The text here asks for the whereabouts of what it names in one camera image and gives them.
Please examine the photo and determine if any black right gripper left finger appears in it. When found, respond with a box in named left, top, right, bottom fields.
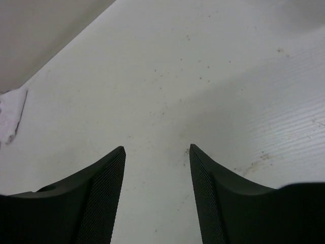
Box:
left=1, top=146, right=125, bottom=243

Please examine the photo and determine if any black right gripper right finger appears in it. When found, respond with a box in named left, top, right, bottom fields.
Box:
left=189, top=144, right=324, bottom=243

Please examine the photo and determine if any white folded tank top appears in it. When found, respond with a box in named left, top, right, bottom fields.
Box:
left=1, top=87, right=27, bottom=144

